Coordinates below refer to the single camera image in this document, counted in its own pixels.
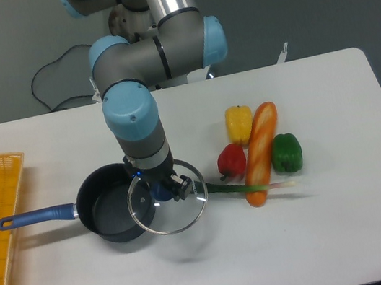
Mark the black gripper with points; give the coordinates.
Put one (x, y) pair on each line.
(159, 169)

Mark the glass lid blue knob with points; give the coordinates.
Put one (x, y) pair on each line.
(152, 207)

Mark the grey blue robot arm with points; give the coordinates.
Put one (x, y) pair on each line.
(182, 41)

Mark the green spring onion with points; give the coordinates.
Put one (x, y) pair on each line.
(212, 188)

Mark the red bell pepper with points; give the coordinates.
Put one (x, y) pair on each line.
(231, 163)

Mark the orange baguette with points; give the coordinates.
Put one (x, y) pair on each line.
(263, 130)

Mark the yellow bell pepper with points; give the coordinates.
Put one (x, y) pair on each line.
(238, 120)

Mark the green bell pepper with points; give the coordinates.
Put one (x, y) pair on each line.
(286, 153)

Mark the dark saucepan blue handle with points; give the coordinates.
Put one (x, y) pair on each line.
(101, 206)

